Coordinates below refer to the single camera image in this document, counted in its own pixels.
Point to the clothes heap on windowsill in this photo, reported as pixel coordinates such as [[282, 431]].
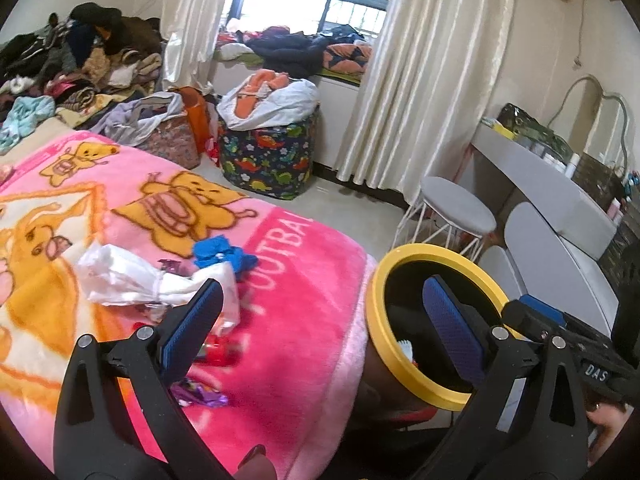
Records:
[[295, 50]]

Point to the yellow small container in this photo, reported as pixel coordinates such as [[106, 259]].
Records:
[[504, 130]]

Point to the white vanity table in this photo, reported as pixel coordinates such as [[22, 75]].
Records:
[[545, 185]]

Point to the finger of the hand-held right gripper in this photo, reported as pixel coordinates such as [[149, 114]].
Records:
[[532, 317]]

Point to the pink bottle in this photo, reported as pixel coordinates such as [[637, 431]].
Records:
[[616, 209]]

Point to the white bottle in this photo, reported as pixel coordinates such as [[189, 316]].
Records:
[[572, 165]]

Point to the light blue cloth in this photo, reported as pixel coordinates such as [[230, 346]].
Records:
[[25, 120]]

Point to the round grey stool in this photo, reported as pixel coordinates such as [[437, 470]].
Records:
[[457, 207]]

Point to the dark patterned box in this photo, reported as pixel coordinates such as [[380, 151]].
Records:
[[597, 180]]

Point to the purple shiny wrapper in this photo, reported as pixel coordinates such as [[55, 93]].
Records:
[[200, 394]]

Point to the floral fabric bag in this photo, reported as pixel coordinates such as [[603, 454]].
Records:
[[175, 145]]

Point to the narrow cream curtain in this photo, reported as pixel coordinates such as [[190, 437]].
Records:
[[192, 20]]

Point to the pink cartoon printed blanket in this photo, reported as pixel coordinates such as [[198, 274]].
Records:
[[300, 310]]

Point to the pile of dark clothes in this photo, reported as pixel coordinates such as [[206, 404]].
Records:
[[85, 45]]

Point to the dark shiny wrapper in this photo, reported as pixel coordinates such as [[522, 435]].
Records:
[[171, 267]]

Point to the dark handbag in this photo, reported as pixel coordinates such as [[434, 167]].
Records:
[[530, 127]]

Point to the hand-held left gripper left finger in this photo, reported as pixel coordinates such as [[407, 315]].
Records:
[[190, 325]]

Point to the white and orange cloth bundle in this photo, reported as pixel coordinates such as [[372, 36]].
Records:
[[280, 102]]

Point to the white plastic bag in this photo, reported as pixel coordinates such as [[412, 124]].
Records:
[[130, 275]]

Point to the orange bag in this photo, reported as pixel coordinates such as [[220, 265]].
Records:
[[196, 115]]

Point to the grey garment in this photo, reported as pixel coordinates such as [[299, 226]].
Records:
[[135, 115]]

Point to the white pleated paper bundle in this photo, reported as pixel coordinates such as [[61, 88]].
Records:
[[405, 349]]

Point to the red shiny wrapper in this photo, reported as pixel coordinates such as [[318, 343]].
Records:
[[220, 352]]

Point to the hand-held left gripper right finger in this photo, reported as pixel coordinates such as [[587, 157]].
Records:
[[452, 325]]

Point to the yellow-rimmed black bin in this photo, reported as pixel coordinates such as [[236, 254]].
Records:
[[380, 320]]

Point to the dinosaur printed storage bag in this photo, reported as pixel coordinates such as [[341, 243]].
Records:
[[270, 160]]

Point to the person's right hand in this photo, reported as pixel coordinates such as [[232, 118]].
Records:
[[610, 425]]

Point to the wide cream curtain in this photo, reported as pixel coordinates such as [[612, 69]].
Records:
[[430, 70]]

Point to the curvy framed mirror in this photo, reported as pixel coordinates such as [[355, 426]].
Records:
[[590, 120]]

